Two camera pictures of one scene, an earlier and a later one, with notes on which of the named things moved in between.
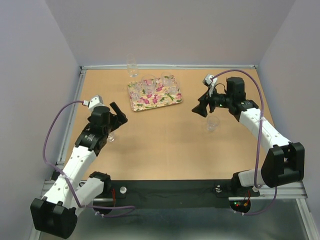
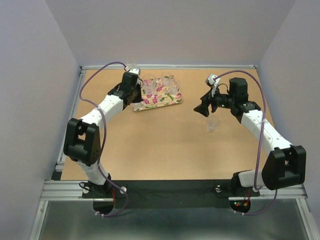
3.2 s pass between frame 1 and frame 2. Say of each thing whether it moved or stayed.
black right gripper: stayed
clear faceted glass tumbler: stayed
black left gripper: moved
